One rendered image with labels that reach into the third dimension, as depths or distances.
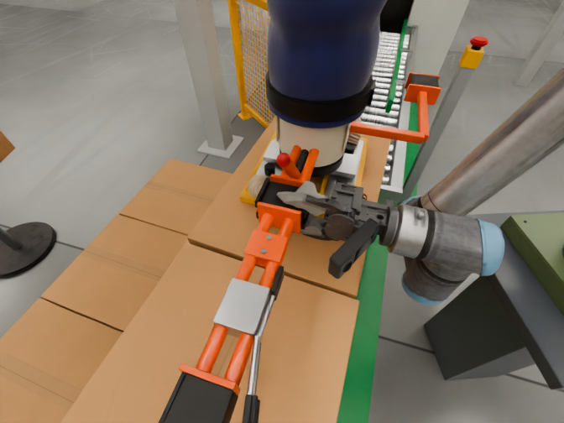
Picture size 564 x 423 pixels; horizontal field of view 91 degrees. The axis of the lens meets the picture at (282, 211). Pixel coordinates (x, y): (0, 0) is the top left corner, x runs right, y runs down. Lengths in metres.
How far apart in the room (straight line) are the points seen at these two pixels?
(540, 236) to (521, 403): 0.92
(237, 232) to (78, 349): 0.68
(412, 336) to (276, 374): 1.20
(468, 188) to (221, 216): 0.53
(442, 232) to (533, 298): 0.56
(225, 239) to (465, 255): 0.47
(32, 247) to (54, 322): 1.13
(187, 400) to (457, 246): 0.44
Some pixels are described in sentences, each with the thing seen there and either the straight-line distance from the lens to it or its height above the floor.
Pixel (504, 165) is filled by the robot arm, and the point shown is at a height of 1.17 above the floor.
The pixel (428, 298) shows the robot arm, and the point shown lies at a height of 0.95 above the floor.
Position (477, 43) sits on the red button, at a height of 1.03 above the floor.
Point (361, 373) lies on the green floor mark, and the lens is 1.55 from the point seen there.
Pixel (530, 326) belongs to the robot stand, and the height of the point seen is 0.75.
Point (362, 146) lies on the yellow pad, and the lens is 0.88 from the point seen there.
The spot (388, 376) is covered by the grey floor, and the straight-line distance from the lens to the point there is 1.58.
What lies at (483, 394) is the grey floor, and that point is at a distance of 1.74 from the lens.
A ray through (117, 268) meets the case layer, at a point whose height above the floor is 0.54.
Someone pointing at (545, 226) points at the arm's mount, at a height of 0.81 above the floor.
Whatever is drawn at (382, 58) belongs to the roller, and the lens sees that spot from 2.71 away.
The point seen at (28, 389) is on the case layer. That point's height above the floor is 0.54.
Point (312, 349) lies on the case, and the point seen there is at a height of 0.94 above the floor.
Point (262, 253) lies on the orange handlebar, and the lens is 0.46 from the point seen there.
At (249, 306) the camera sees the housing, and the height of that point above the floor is 1.09.
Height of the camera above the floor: 1.48
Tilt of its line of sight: 50 degrees down
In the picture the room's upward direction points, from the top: straight up
